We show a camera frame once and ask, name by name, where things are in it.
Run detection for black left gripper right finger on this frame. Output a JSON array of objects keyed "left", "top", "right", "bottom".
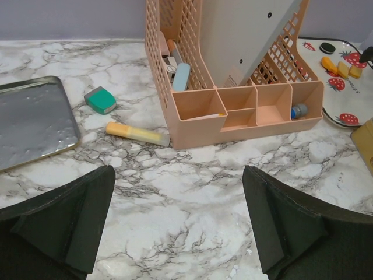
[{"left": 242, "top": 166, "right": 372, "bottom": 279}]

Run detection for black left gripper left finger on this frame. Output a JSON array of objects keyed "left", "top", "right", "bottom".
[{"left": 1, "top": 166, "right": 115, "bottom": 279}]

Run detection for silver tin lid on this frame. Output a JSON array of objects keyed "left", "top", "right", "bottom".
[{"left": 1, "top": 76, "right": 82, "bottom": 171}]

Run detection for rectangular tan biscuit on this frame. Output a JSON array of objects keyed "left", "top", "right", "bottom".
[{"left": 337, "top": 61, "right": 349, "bottom": 79}]

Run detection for rectangular yellow cracker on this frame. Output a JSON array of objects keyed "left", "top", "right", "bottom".
[{"left": 349, "top": 65, "right": 363, "bottom": 79}]

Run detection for black-tipped metal tongs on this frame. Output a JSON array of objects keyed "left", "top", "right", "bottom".
[{"left": 359, "top": 46, "right": 373, "bottom": 63}]

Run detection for gold metal cookie tin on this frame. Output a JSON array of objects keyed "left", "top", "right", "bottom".
[{"left": 351, "top": 119, "right": 373, "bottom": 175}]

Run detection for teal eraser block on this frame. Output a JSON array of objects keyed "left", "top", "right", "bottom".
[{"left": 84, "top": 86, "right": 117, "bottom": 115}]

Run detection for peach plastic desk organizer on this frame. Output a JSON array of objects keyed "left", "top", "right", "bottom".
[{"left": 145, "top": 1, "right": 324, "bottom": 150}]

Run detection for strawberry print white tray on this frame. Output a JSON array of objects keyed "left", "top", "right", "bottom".
[{"left": 297, "top": 37, "right": 372, "bottom": 128}]

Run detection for orange fish-shaped cookie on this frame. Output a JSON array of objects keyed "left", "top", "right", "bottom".
[{"left": 321, "top": 57, "right": 338, "bottom": 74}]

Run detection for black round sandwich cookie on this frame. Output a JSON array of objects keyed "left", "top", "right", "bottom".
[{"left": 319, "top": 42, "right": 336, "bottom": 54}]

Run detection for light blue eraser case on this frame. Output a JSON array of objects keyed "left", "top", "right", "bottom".
[{"left": 172, "top": 63, "right": 191, "bottom": 92}]

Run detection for pink white stapler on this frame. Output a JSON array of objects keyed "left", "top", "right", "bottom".
[{"left": 160, "top": 40, "right": 182, "bottom": 82}]

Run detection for grey folder board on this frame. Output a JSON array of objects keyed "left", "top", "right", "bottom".
[{"left": 200, "top": 0, "right": 301, "bottom": 88}]

